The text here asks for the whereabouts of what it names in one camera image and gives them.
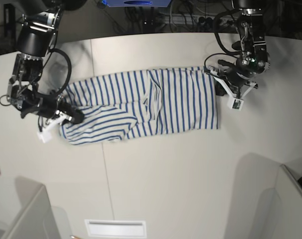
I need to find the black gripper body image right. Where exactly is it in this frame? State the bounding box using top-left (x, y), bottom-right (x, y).
top-left (220, 68), bottom-right (254, 92)

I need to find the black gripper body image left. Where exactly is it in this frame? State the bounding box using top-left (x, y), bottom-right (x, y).
top-left (20, 93), bottom-right (74, 120)

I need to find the blue white striped T-shirt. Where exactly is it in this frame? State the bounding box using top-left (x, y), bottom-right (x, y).
top-left (60, 67), bottom-right (218, 145)

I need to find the white power strip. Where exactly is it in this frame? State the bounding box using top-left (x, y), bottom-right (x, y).
top-left (163, 12), bottom-right (250, 27)

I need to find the grey partition panel left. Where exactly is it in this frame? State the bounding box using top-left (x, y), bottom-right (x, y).
top-left (0, 184), bottom-right (61, 239)

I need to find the grey partition panel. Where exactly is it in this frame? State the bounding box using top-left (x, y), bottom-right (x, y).
top-left (0, 184), bottom-right (61, 239)
top-left (273, 165), bottom-right (302, 239)

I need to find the blue box with oval hole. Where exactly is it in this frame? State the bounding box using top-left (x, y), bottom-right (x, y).
top-left (102, 0), bottom-right (171, 7)

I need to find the grey partition panel right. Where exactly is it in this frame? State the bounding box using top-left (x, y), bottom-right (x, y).
top-left (273, 165), bottom-right (302, 239)

